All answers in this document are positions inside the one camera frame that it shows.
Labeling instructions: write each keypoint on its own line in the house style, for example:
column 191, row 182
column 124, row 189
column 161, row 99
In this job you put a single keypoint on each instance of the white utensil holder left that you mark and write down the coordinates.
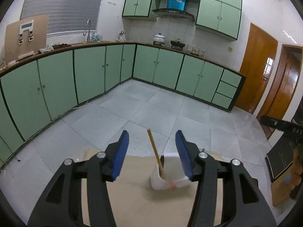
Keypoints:
column 156, row 181

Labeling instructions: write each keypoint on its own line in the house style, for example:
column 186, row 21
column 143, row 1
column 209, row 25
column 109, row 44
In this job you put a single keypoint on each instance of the white cooking pot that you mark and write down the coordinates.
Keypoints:
column 159, row 39

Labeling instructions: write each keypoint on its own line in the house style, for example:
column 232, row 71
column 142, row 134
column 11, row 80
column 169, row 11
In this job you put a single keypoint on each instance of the bamboo chopstick in holder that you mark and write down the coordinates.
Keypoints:
column 162, row 173

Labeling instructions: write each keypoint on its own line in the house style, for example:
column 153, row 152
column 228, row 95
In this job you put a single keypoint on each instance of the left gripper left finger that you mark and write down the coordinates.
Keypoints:
column 60, row 202

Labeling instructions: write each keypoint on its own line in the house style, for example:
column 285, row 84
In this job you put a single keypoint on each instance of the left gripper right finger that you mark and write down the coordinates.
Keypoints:
column 243, row 202

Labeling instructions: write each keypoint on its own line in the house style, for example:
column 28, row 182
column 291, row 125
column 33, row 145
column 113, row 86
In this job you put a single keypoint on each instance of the white utensil holder right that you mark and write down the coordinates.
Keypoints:
column 174, row 171

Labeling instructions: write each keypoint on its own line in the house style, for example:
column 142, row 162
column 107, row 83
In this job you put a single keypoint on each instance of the black wok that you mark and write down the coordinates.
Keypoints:
column 177, row 44

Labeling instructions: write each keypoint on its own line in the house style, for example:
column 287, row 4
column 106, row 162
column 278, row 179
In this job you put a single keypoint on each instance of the chrome sink faucet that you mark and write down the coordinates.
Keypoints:
column 87, row 30

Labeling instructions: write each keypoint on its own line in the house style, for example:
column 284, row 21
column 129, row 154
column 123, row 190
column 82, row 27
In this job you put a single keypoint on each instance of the window blind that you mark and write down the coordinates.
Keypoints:
column 64, row 15

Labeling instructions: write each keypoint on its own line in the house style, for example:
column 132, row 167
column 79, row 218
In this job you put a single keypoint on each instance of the brown wooden door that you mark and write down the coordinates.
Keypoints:
column 284, row 83
column 261, row 48

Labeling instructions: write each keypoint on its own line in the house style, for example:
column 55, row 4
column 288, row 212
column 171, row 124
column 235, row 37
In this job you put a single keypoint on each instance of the green upper cabinets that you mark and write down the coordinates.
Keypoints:
column 218, row 16

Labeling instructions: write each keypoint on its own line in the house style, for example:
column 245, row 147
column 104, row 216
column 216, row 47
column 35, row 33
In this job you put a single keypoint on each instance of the range hood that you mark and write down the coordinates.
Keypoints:
column 175, row 9

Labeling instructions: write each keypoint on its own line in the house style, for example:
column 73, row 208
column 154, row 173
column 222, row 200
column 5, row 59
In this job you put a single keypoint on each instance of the white utensil holder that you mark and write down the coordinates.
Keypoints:
column 174, row 171
column 156, row 181

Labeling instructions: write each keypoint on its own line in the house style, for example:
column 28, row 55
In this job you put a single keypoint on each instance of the cardboard board with device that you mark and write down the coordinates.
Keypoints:
column 25, row 37

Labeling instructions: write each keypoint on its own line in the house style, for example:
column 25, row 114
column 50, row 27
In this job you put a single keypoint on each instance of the black appliance at right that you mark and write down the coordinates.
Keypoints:
column 280, row 157

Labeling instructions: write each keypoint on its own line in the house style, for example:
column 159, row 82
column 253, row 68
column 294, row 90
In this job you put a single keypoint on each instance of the right hand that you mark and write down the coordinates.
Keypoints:
column 296, row 172

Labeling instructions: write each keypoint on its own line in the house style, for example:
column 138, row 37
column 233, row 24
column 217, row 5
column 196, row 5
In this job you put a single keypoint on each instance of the green lower kitchen cabinets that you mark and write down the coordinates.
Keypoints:
column 37, row 91

